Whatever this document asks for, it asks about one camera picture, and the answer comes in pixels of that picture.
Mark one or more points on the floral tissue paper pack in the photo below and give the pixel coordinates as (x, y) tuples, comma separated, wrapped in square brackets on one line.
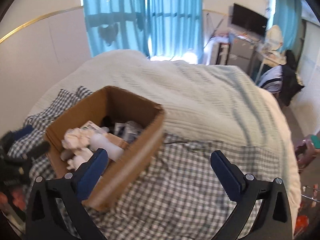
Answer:
[(128, 131)]

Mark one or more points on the white suitcase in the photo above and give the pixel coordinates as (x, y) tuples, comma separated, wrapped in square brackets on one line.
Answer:
[(218, 51)]

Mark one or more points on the white spray bottle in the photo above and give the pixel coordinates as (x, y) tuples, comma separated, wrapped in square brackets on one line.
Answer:
[(99, 141)]

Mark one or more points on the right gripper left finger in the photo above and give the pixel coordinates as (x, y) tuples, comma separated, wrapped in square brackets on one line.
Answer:
[(44, 220)]

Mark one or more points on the checkered gingham cloth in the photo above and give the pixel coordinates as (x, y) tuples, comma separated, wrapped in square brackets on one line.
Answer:
[(177, 195)]

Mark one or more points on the white green box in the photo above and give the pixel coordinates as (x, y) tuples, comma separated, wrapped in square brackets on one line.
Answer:
[(92, 126)]

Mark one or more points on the white desk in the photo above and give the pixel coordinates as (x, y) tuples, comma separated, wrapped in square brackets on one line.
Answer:
[(271, 60)]

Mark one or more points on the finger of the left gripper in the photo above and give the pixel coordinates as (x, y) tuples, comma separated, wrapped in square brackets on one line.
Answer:
[(22, 132), (37, 151)]

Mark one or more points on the blue curtain right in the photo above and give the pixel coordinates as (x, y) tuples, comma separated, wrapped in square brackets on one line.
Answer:
[(175, 30)]

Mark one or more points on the light green knit blanket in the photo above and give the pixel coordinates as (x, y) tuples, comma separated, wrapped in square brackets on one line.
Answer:
[(201, 103)]

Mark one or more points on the black wall television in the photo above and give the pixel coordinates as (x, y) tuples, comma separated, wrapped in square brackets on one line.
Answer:
[(249, 20)]

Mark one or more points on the grey mini fridge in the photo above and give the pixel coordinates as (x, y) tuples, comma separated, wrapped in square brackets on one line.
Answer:
[(240, 53)]

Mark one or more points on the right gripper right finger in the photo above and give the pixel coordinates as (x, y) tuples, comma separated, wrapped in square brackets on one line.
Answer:
[(273, 220)]

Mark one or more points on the blue curtain left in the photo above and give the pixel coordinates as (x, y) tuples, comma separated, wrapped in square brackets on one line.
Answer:
[(116, 24)]

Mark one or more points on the brown cardboard box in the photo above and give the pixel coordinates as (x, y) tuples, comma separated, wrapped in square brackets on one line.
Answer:
[(120, 106)]

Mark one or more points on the blue curtain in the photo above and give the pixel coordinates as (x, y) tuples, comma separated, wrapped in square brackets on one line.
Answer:
[(175, 30), (116, 24)]

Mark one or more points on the person left hand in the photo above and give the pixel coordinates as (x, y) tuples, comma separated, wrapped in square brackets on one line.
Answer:
[(18, 199)]

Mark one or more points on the white wardrobe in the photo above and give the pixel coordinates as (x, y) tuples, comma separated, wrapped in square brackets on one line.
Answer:
[(305, 105)]

